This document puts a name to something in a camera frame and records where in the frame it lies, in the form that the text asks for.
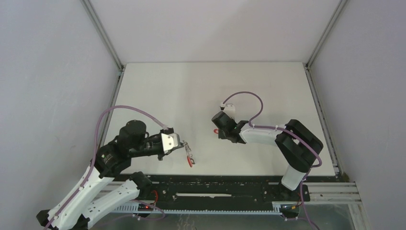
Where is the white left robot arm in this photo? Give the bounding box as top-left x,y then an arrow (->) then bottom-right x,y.
36,120 -> 184,230

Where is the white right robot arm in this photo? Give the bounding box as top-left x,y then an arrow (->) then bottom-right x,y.
212,111 -> 324,200

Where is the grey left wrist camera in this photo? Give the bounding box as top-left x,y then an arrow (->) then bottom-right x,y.
160,128 -> 181,152

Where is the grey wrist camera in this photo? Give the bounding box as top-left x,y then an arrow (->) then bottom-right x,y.
220,103 -> 236,119
160,128 -> 181,152

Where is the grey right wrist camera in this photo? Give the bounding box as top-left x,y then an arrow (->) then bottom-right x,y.
220,103 -> 236,119

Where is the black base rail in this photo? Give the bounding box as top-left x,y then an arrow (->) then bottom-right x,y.
140,174 -> 310,212

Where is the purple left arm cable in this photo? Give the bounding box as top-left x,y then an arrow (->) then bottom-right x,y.
43,105 -> 169,230

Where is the white slotted cable duct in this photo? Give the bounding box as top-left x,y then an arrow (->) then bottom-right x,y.
109,203 -> 300,216

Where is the grey aluminium frame rail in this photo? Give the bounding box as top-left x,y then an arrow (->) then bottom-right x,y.
303,0 -> 350,147

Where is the left aluminium frame post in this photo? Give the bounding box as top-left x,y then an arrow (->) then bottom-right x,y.
80,0 -> 124,71

